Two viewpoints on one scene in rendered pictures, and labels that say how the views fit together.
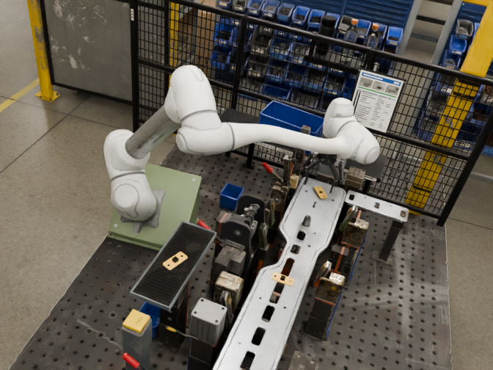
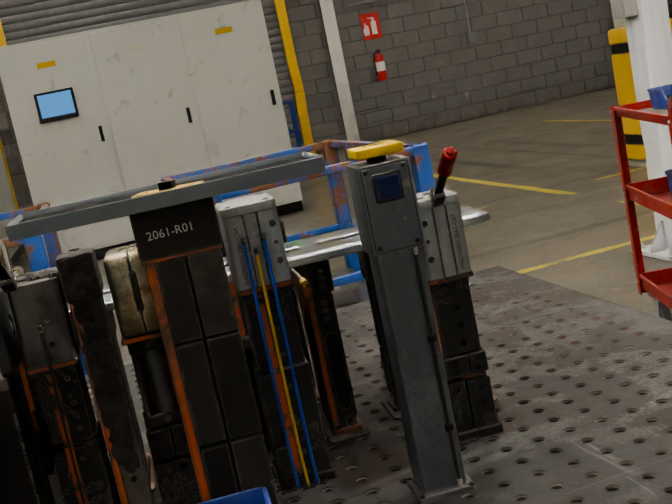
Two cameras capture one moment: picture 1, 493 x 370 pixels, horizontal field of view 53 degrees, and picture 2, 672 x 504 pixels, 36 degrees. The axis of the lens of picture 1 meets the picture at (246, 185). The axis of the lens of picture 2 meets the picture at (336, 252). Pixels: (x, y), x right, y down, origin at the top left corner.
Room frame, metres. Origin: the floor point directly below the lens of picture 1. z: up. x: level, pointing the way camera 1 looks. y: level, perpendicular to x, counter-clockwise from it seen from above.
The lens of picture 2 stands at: (1.46, 1.39, 1.26)
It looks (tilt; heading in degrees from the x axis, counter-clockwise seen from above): 10 degrees down; 246
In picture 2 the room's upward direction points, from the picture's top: 12 degrees counter-clockwise
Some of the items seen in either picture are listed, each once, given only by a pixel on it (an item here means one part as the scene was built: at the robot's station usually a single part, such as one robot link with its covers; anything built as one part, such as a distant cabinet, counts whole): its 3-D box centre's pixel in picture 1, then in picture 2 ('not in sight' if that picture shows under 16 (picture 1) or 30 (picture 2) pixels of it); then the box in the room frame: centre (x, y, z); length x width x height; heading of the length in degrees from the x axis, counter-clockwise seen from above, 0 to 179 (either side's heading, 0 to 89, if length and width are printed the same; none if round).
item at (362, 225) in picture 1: (348, 250); not in sight; (1.61, -0.50, 0.87); 0.12 x 0.09 x 0.35; 75
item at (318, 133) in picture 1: (290, 126); not in sight; (2.20, -0.18, 1.09); 0.30 x 0.17 x 0.13; 69
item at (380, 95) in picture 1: (373, 100); not in sight; (2.22, -0.55, 1.30); 0.23 x 0.02 x 0.31; 75
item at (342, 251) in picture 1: (332, 272); not in sight; (1.48, -0.43, 0.84); 0.11 x 0.08 x 0.29; 75
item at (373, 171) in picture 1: (298, 142); not in sight; (2.19, -0.23, 1.01); 0.90 x 0.22 x 0.03; 75
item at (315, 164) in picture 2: (176, 261); (167, 193); (1.13, 0.19, 1.16); 0.37 x 0.14 x 0.02; 165
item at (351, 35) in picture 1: (349, 40); not in sight; (2.36, -0.39, 1.53); 0.06 x 0.06 x 0.20
